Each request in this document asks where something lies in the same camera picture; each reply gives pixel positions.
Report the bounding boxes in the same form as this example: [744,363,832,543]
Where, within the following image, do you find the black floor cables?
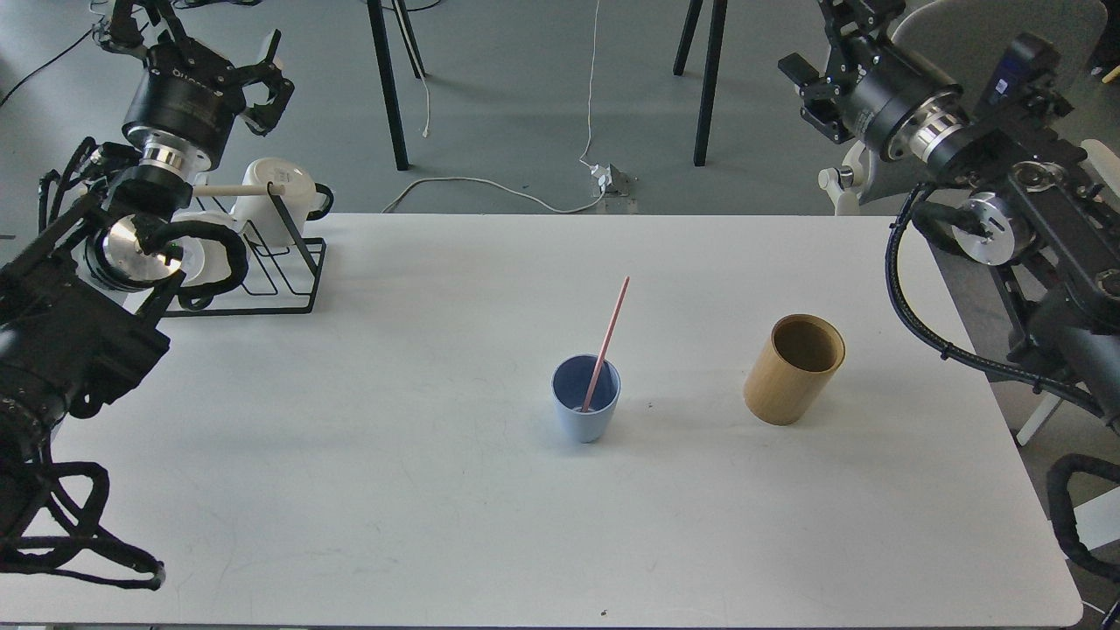
[0,0,263,110]

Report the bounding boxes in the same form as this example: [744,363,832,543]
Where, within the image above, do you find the black table leg right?
[672,1,729,167]

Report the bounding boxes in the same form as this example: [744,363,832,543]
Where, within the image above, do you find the white mug lying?
[136,213,249,299]

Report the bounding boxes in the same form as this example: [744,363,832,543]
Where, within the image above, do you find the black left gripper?
[93,1,295,172]

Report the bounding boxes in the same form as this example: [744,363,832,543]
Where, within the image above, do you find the white mug upright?
[232,157,333,249]

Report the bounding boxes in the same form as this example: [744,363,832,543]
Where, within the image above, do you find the white floor cable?
[381,0,613,215]

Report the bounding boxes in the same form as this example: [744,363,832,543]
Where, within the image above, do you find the black wire mug rack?
[165,185,328,318]

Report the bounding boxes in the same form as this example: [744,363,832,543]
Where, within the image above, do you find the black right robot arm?
[780,1,1117,430]

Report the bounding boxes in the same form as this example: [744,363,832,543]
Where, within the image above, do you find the bamboo cylinder holder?
[743,312,844,426]

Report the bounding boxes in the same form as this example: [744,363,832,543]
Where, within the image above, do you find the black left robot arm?
[1,1,295,591]

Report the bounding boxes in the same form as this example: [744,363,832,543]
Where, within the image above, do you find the white power adapter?
[589,164,633,200]

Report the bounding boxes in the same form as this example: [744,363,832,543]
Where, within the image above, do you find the blue plastic cup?
[549,354,620,444]

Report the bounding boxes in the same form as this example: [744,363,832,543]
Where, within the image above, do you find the grey office chair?
[819,1,1109,423]

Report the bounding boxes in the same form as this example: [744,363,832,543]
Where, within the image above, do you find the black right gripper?
[780,1,963,163]

